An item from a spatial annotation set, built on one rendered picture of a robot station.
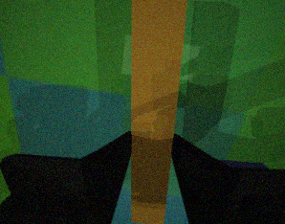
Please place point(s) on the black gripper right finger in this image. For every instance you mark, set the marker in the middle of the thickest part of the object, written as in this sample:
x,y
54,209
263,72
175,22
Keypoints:
x,y
212,192

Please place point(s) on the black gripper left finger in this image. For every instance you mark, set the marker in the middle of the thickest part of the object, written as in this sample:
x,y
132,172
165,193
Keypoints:
x,y
94,180

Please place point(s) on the orange-brown bar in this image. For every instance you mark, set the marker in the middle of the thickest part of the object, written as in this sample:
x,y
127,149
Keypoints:
x,y
157,43

